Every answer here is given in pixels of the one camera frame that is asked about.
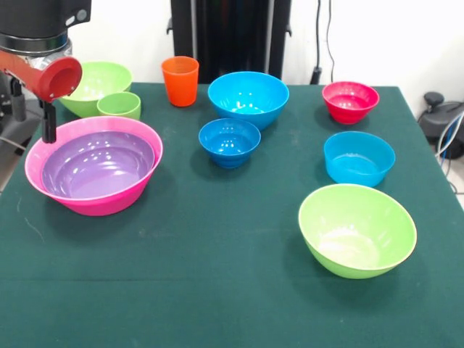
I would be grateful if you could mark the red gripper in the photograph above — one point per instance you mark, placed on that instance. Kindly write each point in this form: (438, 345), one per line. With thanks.
(58, 79)

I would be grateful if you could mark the purple bowl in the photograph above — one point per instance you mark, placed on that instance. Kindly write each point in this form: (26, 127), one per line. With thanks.
(98, 170)

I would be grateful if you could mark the large pink bowl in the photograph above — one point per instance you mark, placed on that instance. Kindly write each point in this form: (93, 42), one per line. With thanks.
(94, 206)

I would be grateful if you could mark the green bowl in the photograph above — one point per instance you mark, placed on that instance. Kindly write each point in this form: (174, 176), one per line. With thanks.
(355, 232)
(101, 81)

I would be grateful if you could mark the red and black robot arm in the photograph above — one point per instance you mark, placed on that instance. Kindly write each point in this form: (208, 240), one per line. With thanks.
(36, 18)

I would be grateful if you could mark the green cup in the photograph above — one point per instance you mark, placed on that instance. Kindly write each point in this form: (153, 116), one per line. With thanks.
(119, 107)

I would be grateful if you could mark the orange cup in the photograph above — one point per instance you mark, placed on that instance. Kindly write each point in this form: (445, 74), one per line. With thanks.
(177, 87)

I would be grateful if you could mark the small dark blue bowl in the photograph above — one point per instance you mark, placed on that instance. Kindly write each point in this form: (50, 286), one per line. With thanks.
(228, 152)

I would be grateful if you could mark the large blue bowl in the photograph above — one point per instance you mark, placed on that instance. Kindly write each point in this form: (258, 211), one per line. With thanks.
(250, 90)

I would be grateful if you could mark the dark green table cloth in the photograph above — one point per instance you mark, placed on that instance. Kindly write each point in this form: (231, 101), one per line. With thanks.
(217, 290)

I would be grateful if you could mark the small pink bowl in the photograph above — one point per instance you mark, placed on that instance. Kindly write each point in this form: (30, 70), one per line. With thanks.
(349, 108)

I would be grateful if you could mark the light blue straight-sided bowl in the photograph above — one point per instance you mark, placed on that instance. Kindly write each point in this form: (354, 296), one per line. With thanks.
(359, 170)

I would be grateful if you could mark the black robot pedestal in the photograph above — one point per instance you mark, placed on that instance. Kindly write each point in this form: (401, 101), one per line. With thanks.
(224, 36)

